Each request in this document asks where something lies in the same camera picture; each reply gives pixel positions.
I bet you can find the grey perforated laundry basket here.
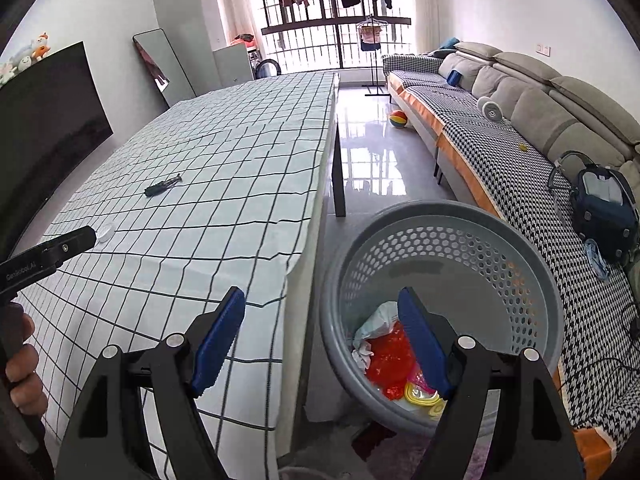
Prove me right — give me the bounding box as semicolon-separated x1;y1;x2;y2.
320;201;566;437

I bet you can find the white checked tablecloth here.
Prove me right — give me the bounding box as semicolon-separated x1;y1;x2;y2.
15;71;341;480

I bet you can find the grey sofa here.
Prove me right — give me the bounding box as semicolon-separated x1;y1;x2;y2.
382;40;640;480

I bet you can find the black window grille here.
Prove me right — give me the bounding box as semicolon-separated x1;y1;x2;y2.
250;0;416;73

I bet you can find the black television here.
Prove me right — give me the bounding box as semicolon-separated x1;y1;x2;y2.
0;41;115;261

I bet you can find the white curtain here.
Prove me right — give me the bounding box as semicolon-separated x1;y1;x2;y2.
407;0;443;53
220;0;261;43

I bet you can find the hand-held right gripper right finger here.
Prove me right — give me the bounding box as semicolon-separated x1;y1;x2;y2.
397;287;586;480

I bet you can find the houndstooth sofa cover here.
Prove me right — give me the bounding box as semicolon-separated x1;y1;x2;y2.
382;54;640;456

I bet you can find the person's left hand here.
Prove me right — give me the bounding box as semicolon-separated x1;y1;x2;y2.
5;311;49;417

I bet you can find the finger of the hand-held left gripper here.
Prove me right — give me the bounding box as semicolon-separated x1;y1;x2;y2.
37;226;97;270

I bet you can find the small white fan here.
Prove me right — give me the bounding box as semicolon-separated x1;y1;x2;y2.
477;97;508;122

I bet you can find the light blue face mask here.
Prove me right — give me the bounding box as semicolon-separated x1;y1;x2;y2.
584;240;612;281

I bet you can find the grey cloth bow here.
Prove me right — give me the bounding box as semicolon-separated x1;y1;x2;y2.
144;173;183;197

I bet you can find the standing mirror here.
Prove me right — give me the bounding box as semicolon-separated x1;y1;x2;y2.
132;29;197;108

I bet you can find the grey cabinet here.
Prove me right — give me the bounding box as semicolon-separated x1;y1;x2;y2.
212;42;256;91

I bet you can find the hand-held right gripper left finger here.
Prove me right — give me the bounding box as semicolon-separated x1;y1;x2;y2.
54;286;247;480

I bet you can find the dark blue backpack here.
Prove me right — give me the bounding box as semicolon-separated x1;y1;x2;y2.
572;164;639;263

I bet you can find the dark purple mat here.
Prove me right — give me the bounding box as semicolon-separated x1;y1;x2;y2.
280;422;496;480

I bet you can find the small clothes rack stand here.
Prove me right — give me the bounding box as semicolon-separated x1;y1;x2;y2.
357;17;390;97

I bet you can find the black cable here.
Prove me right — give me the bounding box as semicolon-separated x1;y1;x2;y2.
555;320;640;396

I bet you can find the red plastic wrapper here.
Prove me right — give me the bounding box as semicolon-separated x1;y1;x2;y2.
367;322;417;401

